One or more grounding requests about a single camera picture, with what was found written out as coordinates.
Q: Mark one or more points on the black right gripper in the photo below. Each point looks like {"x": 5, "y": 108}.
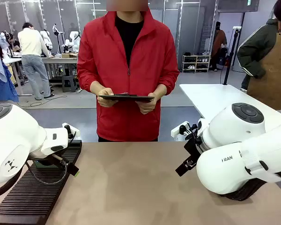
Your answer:
{"x": 193, "y": 150}

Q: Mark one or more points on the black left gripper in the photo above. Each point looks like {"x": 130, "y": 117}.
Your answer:
{"x": 59, "y": 159}

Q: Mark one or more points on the black tablet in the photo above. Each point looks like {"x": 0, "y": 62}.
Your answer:
{"x": 126, "y": 97}

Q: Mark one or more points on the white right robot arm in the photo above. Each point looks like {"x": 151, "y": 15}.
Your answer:
{"x": 224, "y": 164}

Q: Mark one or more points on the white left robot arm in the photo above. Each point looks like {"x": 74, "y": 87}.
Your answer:
{"x": 14, "y": 140}

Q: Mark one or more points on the person's right forearm red sleeve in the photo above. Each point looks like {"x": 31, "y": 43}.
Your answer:
{"x": 86, "y": 75}

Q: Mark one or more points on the person's left forearm red sleeve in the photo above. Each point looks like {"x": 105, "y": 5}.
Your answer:
{"x": 169, "y": 77}

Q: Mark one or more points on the black slotted PCB rack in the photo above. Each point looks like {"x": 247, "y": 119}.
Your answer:
{"x": 32, "y": 197}

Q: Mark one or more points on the person's left hand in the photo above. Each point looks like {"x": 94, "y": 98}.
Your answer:
{"x": 147, "y": 106}

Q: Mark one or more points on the person's right hand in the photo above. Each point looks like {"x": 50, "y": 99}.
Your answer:
{"x": 105, "y": 90}

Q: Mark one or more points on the person in red jacket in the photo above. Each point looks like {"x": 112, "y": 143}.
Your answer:
{"x": 128, "y": 122}

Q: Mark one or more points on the white table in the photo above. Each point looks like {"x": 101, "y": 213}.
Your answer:
{"x": 208, "y": 96}

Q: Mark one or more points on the grey step stool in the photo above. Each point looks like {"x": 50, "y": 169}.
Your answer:
{"x": 69, "y": 83}

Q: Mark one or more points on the white shoe rack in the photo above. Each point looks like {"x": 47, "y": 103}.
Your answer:
{"x": 196, "y": 63}

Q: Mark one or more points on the grey background workbench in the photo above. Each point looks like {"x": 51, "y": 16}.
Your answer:
{"x": 61, "y": 60}

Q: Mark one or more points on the person in blue shirt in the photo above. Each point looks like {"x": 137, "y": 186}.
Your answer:
{"x": 1, "y": 82}

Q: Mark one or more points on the cardboard box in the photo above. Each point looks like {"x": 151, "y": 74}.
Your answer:
{"x": 69, "y": 55}

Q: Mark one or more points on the black tripod pole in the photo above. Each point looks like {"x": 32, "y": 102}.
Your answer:
{"x": 230, "y": 61}

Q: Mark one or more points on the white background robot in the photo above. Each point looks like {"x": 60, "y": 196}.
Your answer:
{"x": 73, "y": 39}

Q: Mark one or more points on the person in brown coat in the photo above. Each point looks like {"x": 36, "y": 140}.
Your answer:
{"x": 219, "y": 42}

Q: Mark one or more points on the man in white shirt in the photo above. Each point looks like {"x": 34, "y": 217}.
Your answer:
{"x": 31, "y": 44}

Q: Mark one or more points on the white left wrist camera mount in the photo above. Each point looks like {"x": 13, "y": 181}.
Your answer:
{"x": 75, "y": 133}

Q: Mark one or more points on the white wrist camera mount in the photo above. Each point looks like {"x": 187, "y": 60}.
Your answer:
{"x": 176, "y": 132}
{"x": 75, "y": 133}

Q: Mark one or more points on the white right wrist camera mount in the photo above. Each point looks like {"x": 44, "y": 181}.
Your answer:
{"x": 176, "y": 132}

